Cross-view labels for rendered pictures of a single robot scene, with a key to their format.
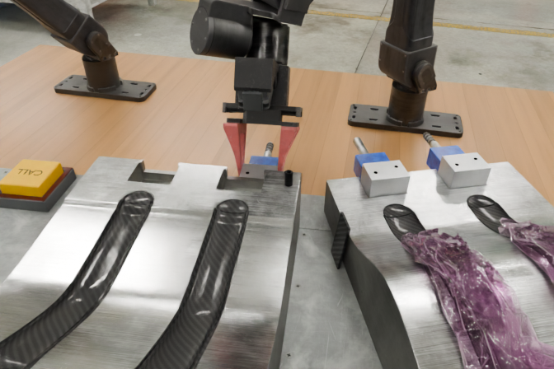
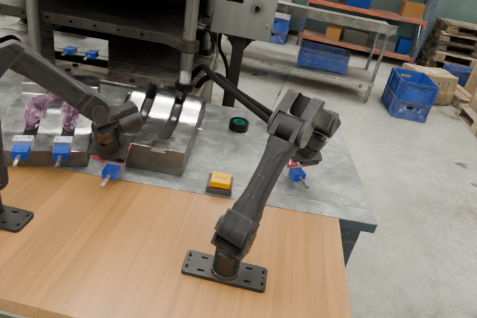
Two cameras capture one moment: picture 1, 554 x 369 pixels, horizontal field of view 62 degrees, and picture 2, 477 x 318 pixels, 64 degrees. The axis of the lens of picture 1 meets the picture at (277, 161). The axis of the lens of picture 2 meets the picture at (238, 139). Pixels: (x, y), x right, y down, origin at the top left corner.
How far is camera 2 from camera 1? 1.54 m
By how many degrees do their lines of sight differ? 117
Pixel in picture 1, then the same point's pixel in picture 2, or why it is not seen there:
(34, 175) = (218, 175)
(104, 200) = (175, 138)
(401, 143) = (11, 198)
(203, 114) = (139, 235)
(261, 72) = not seen: hidden behind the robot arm
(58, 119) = not seen: hidden behind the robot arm
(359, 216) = (81, 139)
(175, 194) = (150, 136)
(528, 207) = (11, 133)
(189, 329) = (145, 113)
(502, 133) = not seen: outside the picture
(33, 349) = (176, 107)
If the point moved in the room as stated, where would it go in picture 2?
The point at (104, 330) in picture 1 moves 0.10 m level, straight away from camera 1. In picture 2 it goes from (164, 111) to (177, 123)
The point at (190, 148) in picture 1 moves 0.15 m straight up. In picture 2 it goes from (148, 206) to (151, 160)
